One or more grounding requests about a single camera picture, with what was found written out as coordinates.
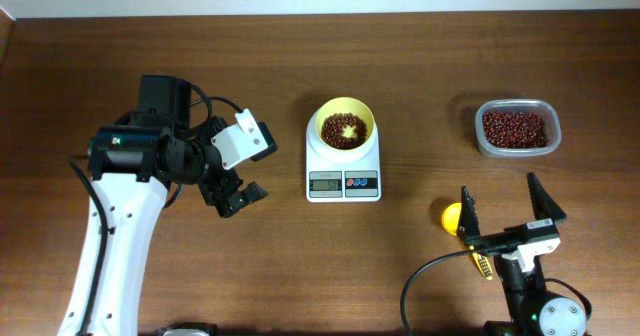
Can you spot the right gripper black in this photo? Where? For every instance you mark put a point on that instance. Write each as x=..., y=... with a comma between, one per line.
x=467, y=227

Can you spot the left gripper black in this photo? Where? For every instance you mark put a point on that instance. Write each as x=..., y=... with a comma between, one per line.
x=238, y=201

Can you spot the yellow measuring scoop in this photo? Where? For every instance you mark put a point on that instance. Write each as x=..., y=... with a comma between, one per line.
x=450, y=221

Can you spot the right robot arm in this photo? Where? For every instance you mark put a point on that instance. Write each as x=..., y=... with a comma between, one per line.
x=533, y=309

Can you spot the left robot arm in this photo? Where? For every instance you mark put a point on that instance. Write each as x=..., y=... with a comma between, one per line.
x=132, y=164

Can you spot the white digital kitchen scale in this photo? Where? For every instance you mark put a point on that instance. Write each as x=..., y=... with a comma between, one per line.
x=334, y=175

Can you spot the red beans in bowl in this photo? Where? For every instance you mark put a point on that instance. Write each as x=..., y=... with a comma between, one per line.
x=344, y=131

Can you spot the pale yellow bowl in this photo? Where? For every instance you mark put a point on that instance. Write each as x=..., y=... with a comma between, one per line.
x=344, y=105

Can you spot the clear plastic container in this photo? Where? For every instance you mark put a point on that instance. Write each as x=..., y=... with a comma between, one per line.
x=543, y=109

